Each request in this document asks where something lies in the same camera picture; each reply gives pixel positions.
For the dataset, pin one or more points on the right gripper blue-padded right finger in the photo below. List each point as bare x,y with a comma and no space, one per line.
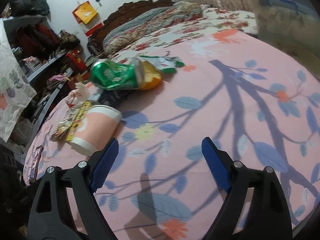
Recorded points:
268,216

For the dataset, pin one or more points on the pink floral bed sheet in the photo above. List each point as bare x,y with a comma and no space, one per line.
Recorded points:
255,102

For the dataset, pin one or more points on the folded floral quilt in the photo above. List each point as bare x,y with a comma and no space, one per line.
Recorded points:
149,22

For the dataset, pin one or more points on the red yellow wall calendar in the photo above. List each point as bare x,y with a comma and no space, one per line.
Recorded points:
87,18

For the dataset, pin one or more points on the white cactus print tote bag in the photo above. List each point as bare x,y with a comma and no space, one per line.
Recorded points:
16,91

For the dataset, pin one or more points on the red white wrapper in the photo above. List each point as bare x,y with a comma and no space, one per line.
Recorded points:
77,96

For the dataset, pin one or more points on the lower clear storage bin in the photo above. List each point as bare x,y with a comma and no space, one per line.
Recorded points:
282,22

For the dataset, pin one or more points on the carved wooden headboard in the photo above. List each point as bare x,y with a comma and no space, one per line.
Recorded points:
125,13

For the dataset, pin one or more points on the red floral white bed sheet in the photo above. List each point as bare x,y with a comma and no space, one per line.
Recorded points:
213,20

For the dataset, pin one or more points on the crushed green soda can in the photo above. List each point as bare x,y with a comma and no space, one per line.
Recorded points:
109,75

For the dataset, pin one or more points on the blue white milk carton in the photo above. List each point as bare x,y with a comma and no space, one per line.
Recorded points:
113,98

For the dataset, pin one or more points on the pink paper cup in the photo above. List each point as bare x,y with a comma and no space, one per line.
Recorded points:
95,129

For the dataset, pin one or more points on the red gift bag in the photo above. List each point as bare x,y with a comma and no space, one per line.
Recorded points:
75,62

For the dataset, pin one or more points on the green white snack wrapper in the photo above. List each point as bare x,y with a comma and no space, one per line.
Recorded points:
165,64

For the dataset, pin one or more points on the grey metal shelving unit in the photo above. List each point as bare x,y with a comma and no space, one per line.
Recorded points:
36,47

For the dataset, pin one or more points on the yellow snack wrapper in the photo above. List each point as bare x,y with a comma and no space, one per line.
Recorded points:
67,126

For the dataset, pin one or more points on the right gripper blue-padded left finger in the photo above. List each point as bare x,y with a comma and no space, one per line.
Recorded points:
51,216

